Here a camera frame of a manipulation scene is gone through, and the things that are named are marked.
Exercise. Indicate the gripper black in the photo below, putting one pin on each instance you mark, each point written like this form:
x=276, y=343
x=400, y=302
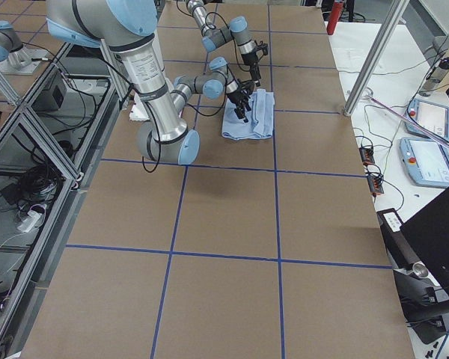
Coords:
x=236, y=96
x=252, y=62

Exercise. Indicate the light blue t-shirt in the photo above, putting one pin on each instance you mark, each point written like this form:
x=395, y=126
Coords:
x=258, y=123

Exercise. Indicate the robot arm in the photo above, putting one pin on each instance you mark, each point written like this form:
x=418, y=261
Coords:
x=128, y=28
x=235, y=31

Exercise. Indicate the red cylinder bottle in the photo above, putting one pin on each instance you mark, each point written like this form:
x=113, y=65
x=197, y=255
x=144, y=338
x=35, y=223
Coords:
x=334, y=16

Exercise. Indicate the far blue teach pendant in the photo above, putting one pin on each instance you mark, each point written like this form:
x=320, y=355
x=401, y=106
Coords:
x=431, y=116

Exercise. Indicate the blue teach pendant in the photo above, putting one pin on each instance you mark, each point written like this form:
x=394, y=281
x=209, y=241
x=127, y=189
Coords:
x=431, y=116
x=425, y=161

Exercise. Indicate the near blue teach pendant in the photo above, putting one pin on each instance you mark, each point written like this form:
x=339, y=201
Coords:
x=425, y=161

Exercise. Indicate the reacher grabber stick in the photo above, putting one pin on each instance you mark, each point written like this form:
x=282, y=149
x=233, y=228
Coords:
x=438, y=139

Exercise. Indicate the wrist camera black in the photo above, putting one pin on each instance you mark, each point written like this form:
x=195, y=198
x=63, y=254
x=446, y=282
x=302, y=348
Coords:
x=262, y=47
x=246, y=87

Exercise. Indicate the aluminium frame post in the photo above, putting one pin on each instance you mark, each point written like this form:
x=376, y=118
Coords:
x=384, y=34

